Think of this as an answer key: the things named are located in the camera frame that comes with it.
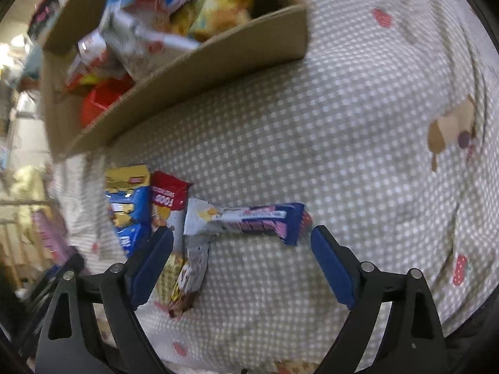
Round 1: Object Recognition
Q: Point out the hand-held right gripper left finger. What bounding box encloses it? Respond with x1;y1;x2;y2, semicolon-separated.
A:
35;226;174;374

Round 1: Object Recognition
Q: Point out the small white snack packet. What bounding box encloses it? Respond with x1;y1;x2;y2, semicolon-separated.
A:
64;33;114;92

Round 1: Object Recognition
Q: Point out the blue yellow snack packet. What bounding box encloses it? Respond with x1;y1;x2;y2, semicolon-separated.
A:
104;165;153;258

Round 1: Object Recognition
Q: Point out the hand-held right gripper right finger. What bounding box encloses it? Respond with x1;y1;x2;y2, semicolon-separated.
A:
310;224;449;374

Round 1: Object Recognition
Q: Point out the pale yellow quilt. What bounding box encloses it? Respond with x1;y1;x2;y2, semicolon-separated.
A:
6;164;53;211

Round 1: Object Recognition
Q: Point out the white purple snack bar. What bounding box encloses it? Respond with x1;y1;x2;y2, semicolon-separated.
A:
183;198;312;246

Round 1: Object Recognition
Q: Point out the white barcode snack packet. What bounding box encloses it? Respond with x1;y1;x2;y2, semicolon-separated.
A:
99;8;199;80

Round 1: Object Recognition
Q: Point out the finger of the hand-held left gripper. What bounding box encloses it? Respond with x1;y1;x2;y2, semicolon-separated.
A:
23;255;86;312

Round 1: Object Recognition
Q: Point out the small red snack packet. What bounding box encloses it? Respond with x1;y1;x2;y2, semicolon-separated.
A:
150;170;193;228

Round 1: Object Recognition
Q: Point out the brown white snack bar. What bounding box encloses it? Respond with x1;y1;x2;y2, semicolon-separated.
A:
167;234;211;318

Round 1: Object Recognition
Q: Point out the brown cardboard box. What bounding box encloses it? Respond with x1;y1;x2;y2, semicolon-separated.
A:
39;0;308;162

